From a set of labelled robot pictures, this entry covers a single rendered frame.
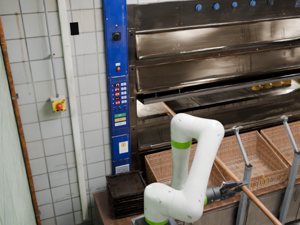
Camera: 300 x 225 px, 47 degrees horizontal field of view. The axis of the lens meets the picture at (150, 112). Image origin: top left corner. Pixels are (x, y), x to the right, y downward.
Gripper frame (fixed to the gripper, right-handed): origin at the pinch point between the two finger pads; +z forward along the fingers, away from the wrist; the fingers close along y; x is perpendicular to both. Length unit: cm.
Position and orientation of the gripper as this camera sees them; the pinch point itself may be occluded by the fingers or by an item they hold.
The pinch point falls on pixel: (241, 186)
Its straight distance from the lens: 219.5
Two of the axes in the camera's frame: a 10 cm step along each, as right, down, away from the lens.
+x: 3.6, 4.3, -8.3
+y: 0.0, 8.9, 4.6
